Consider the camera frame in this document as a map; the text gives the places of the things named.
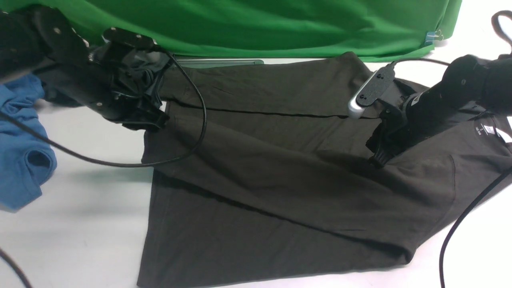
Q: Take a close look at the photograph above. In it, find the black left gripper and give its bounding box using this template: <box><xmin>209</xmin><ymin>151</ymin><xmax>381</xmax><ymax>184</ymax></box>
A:
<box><xmin>86</xmin><ymin>52</ymin><xmax>170</xmax><ymax>132</ymax></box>

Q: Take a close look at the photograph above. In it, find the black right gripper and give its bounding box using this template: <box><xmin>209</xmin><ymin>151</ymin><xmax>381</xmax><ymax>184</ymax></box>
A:
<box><xmin>366</xmin><ymin>92</ymin><xmax>444</xmax><ymax>168</ymax></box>

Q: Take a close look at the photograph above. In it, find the gray long-sleeve top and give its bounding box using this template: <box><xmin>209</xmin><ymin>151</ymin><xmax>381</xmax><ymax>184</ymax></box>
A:
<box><xmin>137</xmin><ymin>52</ymin><xmax>511</xmax><ymax>288</ymax></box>

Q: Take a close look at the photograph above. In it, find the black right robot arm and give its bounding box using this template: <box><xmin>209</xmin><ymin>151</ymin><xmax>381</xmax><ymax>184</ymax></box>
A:
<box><xmin>354</xmin><ymin>55</ymin><xmax>511</xmax><ymax>168</ymax></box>

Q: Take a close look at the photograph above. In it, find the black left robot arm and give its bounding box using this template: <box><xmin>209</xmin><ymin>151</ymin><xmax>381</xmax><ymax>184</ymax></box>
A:
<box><xmin>1</xmin><ymin>5</ymin><xmax>169</xmax><ymax>131</ymax></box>

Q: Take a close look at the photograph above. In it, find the dark teal crumpled shirt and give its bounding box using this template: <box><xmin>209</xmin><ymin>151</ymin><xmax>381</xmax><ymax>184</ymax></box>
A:
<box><xmin>88</xmin><ymin>43</ymin><xmax>169</xmax><ymax>108</ymax></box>

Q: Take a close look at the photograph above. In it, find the green backdrop cloth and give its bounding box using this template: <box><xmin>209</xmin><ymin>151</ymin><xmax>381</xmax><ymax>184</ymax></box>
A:
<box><xmin>1</xmin><ymin>0</ymin><xmax>462</xmax><ymax>62</ymax></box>

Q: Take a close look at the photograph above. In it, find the blue binder clip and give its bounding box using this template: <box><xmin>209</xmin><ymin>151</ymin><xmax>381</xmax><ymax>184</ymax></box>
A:
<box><xmin>424</xmin><ymin>30</ymin><xmax>444</xmax><ymax>46</ymax></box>

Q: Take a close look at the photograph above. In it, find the blue crumpled t-shirt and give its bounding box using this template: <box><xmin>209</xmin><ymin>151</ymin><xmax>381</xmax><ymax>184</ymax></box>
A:
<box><xmin>0</xmin><ymin>74</ymin><xmax>57</xmax><ymax>211</ymax></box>

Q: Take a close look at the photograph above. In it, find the black left camera cable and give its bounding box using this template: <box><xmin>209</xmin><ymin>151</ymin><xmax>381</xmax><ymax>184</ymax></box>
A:
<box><xmin>0</xmin><ymin>48</ymin><xmax>207</xmax><ymax>288</ymax></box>

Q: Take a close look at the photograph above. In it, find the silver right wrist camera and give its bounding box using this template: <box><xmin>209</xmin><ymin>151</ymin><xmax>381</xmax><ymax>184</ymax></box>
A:
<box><xmin>348</xmin><ymin>64</ymin><xmax>395</xmax><ymax>120</ymax></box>

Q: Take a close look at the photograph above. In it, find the metal table cable hatch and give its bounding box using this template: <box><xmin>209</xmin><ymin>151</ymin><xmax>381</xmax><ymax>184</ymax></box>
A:
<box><xmin>178</xmin><ymin>60</ymin><xmax>264</xmax><ymax>69</ymax></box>

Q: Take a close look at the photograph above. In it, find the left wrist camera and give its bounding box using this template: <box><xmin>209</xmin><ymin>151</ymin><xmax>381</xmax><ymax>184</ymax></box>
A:
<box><xmin>102</xmin><ymin>27</ymin><xmax>158</xmax><ymax>52</ymax></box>

